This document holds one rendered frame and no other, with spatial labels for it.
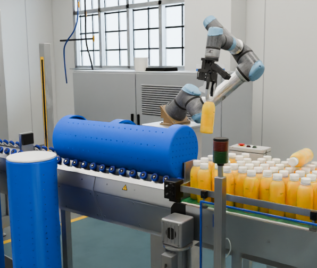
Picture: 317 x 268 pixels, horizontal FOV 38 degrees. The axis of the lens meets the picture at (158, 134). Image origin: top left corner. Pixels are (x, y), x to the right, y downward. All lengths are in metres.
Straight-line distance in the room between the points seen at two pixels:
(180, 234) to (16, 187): 1.02
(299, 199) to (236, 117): 2.39
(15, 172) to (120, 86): 2.50
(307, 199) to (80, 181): 1.37
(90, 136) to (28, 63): 5.29
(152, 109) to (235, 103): 0.86
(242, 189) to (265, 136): 3.25
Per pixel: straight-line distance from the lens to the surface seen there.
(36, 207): 2.66
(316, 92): 5.01
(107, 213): 2.72
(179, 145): 2.35
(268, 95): 5.26
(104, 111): 5.15
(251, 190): 2.05
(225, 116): 4.13
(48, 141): 3.60
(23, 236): 2.73
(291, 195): 2.01
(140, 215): 2.54
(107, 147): 2.54
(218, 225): 1.93
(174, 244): 2.12
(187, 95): 2.87
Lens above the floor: 1.58
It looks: 9 degrees down
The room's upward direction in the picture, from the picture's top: 1 degrees counter-clockwise
